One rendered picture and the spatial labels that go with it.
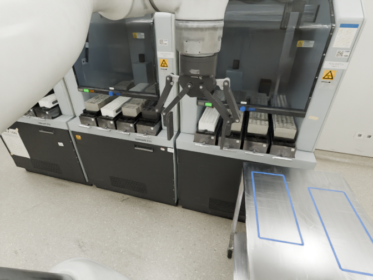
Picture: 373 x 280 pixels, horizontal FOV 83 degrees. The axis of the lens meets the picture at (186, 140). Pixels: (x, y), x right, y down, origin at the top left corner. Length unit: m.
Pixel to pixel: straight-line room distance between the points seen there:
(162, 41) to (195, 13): 0.90
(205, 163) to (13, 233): 1.58
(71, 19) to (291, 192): 0.95
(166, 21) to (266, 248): 1.12
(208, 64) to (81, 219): 1.79
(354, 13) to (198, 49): 0.96
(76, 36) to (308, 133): 1.31
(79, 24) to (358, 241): 0.95
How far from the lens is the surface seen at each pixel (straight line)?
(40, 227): 2.14
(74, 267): 0.60
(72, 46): 0.18
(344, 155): 2.94
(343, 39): 1.26
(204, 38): 0.41
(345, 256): 0.91
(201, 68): 0.43
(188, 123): 1.40
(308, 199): 1.02
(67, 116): 1.92
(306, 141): 1.42
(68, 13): 0.19
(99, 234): 1.89
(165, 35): 1.29
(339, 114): 2.66
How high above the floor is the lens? 1.49
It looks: 33 degrees down
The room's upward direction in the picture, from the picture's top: straight up
